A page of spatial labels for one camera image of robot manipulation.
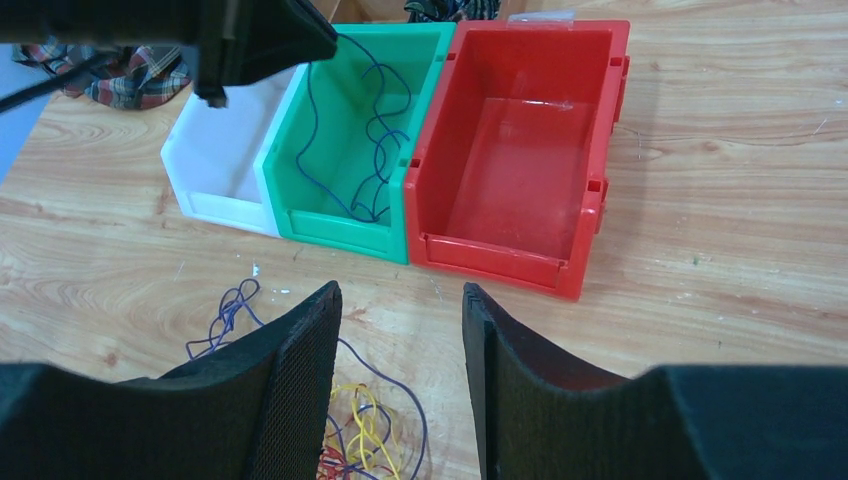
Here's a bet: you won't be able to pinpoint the wooden compartment tray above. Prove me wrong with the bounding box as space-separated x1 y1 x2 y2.
312 0 528 24

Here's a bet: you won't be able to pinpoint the rolled green patterned tie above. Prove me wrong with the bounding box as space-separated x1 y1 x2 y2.
404 0 503 23

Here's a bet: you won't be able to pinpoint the purple wires in green bin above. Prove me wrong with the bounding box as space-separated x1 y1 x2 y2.
294 31 413 225

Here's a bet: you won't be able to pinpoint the plaid cloth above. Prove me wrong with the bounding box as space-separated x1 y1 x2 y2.
11 40 191 111

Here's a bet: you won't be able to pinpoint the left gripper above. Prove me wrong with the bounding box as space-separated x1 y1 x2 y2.
1 0 338 108

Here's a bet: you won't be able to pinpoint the white plastic bin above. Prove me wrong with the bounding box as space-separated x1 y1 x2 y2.
161 65 306 237

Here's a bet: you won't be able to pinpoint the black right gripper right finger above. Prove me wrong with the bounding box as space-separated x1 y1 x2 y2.
462 283 847 479

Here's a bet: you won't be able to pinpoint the green plastic bin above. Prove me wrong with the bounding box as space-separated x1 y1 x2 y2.
263 23 455 264

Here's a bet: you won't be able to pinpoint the purple wires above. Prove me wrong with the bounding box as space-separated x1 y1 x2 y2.
294 31 413 225
184 278 430 480

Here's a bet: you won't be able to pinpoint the tangled red wires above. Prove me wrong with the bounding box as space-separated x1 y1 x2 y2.
316 443 359 480

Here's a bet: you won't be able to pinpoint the red plastic bin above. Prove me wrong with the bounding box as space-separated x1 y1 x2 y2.
404 20 631 301

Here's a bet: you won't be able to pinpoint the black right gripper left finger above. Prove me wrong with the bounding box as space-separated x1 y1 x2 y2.
1 281 342 479

